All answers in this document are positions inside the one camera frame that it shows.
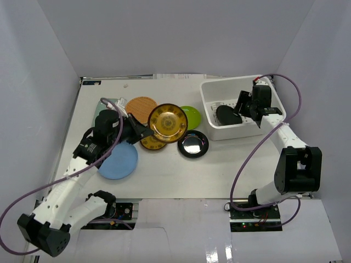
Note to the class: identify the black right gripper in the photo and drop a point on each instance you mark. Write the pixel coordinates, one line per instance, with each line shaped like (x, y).
(244, 98)

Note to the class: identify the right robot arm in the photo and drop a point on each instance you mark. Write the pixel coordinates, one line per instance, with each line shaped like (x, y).
(299, 166)

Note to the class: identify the light blue round plate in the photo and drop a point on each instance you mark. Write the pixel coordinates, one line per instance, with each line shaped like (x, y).
(121, 163)

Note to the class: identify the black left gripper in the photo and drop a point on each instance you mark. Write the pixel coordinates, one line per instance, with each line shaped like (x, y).
(133, 129)

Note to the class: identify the black round plate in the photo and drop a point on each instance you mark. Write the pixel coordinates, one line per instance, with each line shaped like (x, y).
(193, 145)
(225, 116)

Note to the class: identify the blue label sticker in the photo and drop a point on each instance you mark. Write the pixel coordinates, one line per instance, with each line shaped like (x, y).
(91, 82)

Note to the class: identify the celadon rectangular plate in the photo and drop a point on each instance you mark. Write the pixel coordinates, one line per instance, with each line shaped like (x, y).
(100, 106)

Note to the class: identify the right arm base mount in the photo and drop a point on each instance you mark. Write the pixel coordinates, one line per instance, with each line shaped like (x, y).
(262, 220)

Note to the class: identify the white plastic bin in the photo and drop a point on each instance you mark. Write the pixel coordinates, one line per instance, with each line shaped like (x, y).
(231, 96)

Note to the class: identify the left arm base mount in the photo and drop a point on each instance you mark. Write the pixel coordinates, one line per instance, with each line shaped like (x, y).
(121, 218)

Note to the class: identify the white dish rack insert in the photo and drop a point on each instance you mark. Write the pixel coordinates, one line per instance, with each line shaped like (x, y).
(246, 121)

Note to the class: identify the yellow patterned plate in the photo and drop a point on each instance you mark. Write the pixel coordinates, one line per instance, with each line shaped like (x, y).
(168, 122)
(152, 144)

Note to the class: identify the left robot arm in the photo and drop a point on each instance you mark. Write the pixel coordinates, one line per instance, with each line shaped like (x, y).
(50, 226)

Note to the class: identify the green round plate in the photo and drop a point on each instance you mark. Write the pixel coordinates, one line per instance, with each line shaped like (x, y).
(193, 116)

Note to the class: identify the orange woven round plate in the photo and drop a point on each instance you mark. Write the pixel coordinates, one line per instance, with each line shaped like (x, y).
(141, 107)

